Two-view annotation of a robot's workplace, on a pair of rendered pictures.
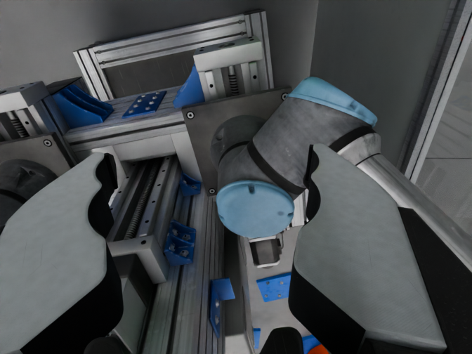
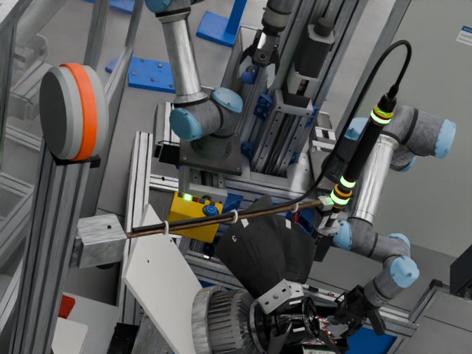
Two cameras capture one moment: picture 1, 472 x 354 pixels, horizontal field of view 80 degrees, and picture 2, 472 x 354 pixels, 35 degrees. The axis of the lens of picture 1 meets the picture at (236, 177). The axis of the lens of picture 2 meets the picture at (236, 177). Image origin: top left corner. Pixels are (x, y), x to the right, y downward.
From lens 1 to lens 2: 2.15 m
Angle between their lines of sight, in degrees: 20
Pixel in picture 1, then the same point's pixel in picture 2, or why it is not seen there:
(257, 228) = (228, 92)
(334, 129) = (195, 109)
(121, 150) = (284, 182)
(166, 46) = not seen: hidden behind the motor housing
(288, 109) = (205, 127)
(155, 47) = not seen: hidden behind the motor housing
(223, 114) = (220, 163)
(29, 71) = not seen: outside the picture
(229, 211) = (239, 101)
